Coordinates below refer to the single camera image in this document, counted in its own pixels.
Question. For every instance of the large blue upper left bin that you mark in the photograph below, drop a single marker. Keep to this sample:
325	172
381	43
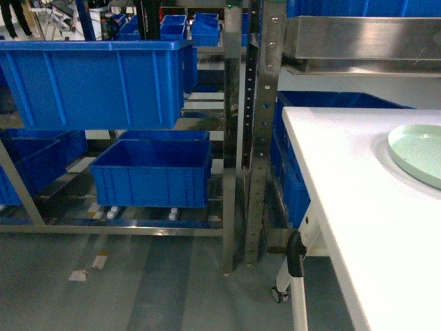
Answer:
97	85

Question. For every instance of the blue lower shelf bin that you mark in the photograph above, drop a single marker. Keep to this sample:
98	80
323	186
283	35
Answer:
154	173

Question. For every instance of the pale green plate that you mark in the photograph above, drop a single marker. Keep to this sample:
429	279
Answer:
416	150

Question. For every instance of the steel rack upright post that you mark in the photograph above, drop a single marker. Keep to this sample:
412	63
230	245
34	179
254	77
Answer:
266	35

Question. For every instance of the stainless steel shelf beam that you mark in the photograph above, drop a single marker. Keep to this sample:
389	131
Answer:
363	46

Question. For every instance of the white table leg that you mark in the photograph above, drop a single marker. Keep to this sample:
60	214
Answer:
303	242

